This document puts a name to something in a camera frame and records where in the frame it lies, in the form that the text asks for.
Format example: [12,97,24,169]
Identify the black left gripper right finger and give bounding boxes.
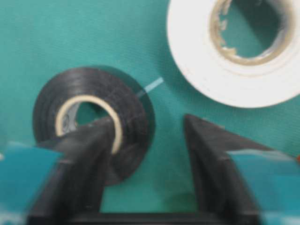
[184,114,272,225]

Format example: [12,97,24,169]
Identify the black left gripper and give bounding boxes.
[67,210,237,225]

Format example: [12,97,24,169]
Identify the black tape roll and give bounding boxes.
[32,66,155,186]

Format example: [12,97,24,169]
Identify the green table cloth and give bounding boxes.
[0,0,300,213]

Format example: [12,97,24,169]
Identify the white tape roll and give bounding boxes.
[166,0,300,108]

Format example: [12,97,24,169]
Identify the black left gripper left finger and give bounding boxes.
[26,117,115,225]

